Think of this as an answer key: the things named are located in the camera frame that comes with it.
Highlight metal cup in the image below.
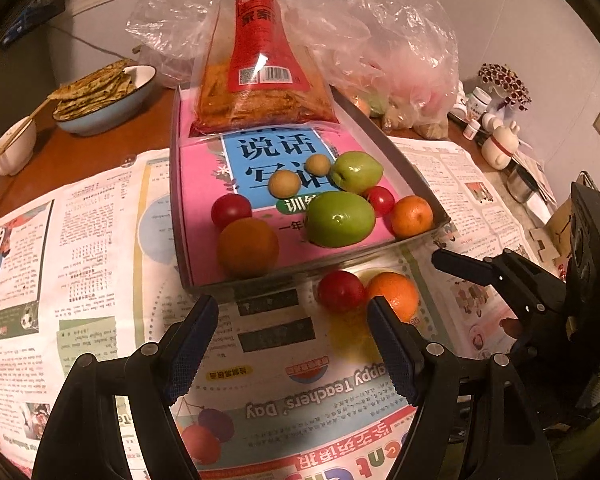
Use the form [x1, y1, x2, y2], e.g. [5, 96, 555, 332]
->
[506, 165, 541, 203]

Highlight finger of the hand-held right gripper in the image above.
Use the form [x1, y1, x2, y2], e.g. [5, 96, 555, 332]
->
[482, 249, 570, 322]
[431, 247, 521, 311]

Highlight blue enamel bowl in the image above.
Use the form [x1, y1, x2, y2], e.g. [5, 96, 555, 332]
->
[52, 64, 159, 136]

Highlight white pill bottle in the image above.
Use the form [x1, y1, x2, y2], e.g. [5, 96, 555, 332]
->
[467, 86, 493, 118]

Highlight small green jujube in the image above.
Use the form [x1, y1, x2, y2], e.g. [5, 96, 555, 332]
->
[329, 151, 384, 194]

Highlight red cherry tomato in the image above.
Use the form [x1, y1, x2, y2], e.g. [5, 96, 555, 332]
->
[317, 270, 367, 313]
[210, 193, 253, 228]
[364, 186, 396, 218]

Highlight plastic bag of produce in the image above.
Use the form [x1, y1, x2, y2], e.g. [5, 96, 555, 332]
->
[275, 0, 461, 140]

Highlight grey cardboard box tray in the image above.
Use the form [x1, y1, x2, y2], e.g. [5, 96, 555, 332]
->
[170, 82, 452, 292]

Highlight snack bag with red label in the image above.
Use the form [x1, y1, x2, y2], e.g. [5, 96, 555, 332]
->
[187, 0, 342, 137]

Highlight brown dotted bouquet ornament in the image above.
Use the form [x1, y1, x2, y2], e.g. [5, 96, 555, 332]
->
[477, 62, 532, 110]

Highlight pink and blue book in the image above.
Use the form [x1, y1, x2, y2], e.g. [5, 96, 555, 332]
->
[179, 130, 437, 286]

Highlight large white figurine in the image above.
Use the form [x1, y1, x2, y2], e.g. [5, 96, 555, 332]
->
[481, 120, 523, 170]

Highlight small orange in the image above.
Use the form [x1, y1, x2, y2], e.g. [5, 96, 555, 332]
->
[390, 195, 435, 239]

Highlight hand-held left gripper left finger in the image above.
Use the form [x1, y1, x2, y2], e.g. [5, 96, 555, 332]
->
[32, 294, 220, 480]

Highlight medium orange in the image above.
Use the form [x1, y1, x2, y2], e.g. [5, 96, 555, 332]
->
[366, 271, 421, 324]

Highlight wooden cutout stand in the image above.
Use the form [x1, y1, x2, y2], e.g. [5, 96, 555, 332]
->
[529, 172, 593, 266]

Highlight stack of flat pancakes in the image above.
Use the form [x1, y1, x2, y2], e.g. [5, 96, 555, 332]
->
[47, 58, 137, 121]

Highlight large orange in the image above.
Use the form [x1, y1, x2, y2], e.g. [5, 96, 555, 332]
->
[217, 216, 280, 278]

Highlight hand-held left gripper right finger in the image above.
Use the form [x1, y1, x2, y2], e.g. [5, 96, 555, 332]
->
[367, 295, 554, 480]

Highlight blue tissue box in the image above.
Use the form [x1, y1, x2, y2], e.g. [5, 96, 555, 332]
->
[0, 1, 67, 45]

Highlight large green jujube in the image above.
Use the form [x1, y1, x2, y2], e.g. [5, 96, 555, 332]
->
[306, 191, 377, 248]

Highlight small yellow-green fruit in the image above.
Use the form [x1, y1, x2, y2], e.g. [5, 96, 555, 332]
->
[270, 170, 302, 200]
[305, 154, 332, 177]

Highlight empty clear plastic bag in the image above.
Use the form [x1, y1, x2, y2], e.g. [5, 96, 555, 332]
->
[126, 0, 216, 89]

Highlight printed newspaper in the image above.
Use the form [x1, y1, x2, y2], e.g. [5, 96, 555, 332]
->
[0, 140, 546, 480]

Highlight small white bowl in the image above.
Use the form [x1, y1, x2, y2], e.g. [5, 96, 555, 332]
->
[0, 116, 37, 177]

